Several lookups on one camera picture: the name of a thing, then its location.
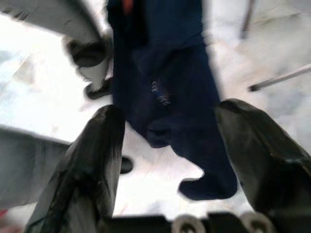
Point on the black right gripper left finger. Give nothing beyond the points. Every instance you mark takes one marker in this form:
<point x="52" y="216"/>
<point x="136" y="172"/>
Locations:
<point x="92" y="157"/>

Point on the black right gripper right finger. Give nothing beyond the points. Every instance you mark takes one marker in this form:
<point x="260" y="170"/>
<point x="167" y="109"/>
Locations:
<point x="267" y="157"/>

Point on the silver metal clothes rack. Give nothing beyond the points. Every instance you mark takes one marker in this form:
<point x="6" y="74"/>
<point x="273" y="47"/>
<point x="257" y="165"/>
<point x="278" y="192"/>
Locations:
<point x="279" y="78"/>

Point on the plain black garment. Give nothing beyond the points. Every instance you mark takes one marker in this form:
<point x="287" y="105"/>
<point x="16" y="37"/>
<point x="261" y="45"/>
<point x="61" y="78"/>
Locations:
<point x="170" y="72"/>

